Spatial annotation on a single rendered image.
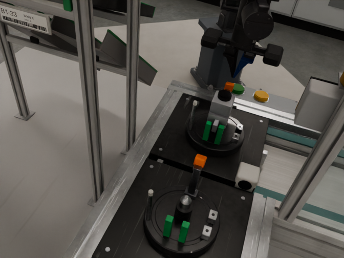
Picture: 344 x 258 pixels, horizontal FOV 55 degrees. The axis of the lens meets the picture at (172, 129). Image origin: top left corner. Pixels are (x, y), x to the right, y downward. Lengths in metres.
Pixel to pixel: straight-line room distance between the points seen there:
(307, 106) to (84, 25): 0.35
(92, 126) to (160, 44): 0.79
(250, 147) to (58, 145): 0.49
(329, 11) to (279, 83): 2.57
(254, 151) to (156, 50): 0.65
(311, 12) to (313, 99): 3.26
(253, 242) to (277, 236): 0.11
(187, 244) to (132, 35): 0.40
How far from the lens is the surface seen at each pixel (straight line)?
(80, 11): 0.50
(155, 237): 0.60
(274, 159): 0.88
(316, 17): 3.81
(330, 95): 0.55
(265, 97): 0.97
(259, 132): 0.85
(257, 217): 0.70
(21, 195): 0.84
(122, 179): 0.72
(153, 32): 1.42
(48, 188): 0.84
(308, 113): 0.57
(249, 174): 0.72
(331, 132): 0.55
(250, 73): 1.26
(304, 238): 0.76
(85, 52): 0.52
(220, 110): 0.72
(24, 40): 0.85
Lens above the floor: 1.52
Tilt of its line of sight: 43 degrees down
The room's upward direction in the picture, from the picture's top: 8 degrees clockwise
